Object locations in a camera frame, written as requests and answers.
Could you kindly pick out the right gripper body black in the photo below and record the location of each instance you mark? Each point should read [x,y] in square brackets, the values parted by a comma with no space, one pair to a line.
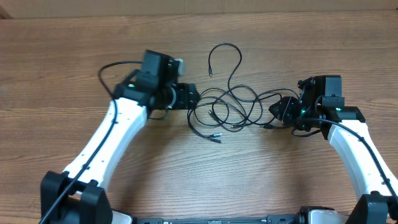
[290,111]

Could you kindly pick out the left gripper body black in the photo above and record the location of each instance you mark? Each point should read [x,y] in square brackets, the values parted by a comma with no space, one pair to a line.
[184,98]

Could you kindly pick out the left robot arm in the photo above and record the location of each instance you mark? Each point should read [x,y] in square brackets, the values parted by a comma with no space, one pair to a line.
[78,194]

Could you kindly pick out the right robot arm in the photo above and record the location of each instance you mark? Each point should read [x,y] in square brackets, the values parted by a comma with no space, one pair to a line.
[321,108]

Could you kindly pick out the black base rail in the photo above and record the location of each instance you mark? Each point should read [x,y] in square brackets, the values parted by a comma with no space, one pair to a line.
[217,220]

